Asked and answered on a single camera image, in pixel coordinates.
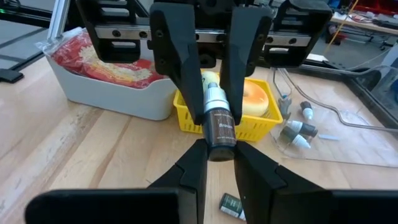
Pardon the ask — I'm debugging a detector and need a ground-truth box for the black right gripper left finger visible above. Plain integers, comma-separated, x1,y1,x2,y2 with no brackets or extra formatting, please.
24,138,209,224

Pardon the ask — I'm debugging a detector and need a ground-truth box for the green food colouring bottle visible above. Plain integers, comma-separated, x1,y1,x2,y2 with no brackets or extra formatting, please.
279,126,312,149

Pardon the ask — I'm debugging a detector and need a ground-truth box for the cluttered wooden workbench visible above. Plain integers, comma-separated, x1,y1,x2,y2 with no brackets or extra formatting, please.
329,0,398,35

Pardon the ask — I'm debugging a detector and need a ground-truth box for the blue ball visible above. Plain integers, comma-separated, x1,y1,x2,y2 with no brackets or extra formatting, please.
277,95,293,121

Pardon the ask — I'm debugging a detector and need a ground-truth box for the brown food colouring bottle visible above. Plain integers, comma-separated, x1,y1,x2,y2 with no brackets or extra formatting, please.
201,82,238,162

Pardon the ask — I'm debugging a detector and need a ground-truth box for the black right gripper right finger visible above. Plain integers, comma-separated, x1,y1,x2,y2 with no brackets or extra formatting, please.
233,141,398,224

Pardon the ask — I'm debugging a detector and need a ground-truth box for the red noodle package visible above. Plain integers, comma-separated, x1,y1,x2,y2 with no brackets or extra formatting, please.
35,27,167,90

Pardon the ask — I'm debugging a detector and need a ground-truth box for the clear plastic tray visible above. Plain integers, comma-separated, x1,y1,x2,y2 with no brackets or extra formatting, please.
267,63,398,169

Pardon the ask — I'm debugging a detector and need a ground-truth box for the yellow plastic basket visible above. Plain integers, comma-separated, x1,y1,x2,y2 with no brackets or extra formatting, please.
173,77,284,143

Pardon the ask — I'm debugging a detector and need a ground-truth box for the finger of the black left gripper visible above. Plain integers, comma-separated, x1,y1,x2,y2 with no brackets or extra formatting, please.
149,1,205,126
218,5,275,126

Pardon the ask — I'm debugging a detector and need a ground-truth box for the grey plastic bin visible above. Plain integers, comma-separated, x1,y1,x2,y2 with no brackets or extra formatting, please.
45,27,178,121

